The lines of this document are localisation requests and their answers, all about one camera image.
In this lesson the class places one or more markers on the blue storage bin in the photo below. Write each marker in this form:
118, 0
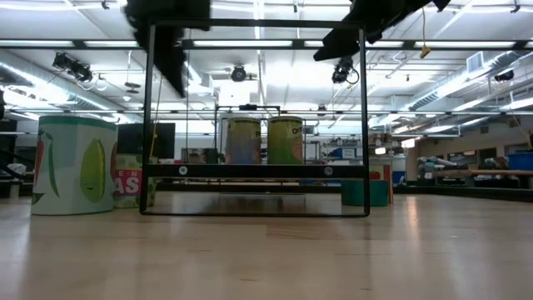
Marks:
520, 161

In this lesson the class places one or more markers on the thin black horizontal rail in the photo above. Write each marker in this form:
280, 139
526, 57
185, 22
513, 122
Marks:
416, 112

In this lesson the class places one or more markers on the small black ceiling device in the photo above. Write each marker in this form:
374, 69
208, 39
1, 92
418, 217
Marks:
504, 76

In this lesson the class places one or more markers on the yellow and blue can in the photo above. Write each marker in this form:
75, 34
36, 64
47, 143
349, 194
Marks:
242, 141

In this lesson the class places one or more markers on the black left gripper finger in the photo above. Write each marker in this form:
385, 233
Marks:
170, 62

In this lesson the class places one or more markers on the black overhead frame bar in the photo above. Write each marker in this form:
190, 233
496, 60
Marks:
297, 43

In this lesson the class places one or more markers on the black table edge rail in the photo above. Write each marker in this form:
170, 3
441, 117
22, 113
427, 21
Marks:
458, 193

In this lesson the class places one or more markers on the peas can pink label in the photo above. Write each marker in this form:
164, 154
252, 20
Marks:
127, 183

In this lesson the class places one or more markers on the round black overhead camera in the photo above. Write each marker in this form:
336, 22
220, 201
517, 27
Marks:
238, 73

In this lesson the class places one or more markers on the black machine frame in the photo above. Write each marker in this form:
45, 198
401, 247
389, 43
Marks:
6, 141

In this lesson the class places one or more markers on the black metal glass shelf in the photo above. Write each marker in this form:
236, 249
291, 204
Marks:
250, 171

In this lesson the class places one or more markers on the white vegetable print can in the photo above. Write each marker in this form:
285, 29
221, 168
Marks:
71, 166

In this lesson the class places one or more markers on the yellow orange print can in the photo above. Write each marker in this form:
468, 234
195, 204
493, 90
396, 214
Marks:
285, 141

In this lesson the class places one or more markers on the wooden background workbench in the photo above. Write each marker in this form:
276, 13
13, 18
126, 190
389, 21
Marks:
491, 172

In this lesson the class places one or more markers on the short teal can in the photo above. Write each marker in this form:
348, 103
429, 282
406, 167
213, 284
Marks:
364, 192

